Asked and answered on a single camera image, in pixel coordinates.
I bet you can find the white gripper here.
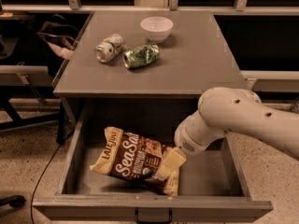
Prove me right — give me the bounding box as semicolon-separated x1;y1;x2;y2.
154;111;226;181

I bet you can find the brown sea salt chip bag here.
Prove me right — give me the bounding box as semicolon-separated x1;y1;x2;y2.
90;127;183;196

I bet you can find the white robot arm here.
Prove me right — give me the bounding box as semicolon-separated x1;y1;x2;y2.
155;87;299;180

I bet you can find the open grey top drawer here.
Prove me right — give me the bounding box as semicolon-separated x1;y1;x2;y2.
34;100;273;224

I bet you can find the grey cabinet counter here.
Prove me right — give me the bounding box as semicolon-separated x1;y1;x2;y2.
54;11;246;144

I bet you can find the dark green soda can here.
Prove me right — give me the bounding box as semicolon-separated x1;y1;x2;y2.
123;43;160;69

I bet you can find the white green soda can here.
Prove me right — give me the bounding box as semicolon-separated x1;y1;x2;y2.
94;34;124;63

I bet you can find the white bowl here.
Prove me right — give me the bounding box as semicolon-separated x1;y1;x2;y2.
140;17;173;43

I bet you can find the black chair base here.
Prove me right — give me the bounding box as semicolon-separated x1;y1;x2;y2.
0;195;25;208

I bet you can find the metal window railing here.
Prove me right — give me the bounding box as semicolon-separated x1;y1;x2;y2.
0;0;299;16

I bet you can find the black drawer handle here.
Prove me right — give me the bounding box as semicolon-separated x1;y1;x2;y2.
135;209;173;224

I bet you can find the black floor cable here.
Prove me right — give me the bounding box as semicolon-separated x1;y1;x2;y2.
29;129;76;224

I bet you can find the dark bag with strap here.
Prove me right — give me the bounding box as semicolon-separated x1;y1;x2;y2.
37;14;78;77

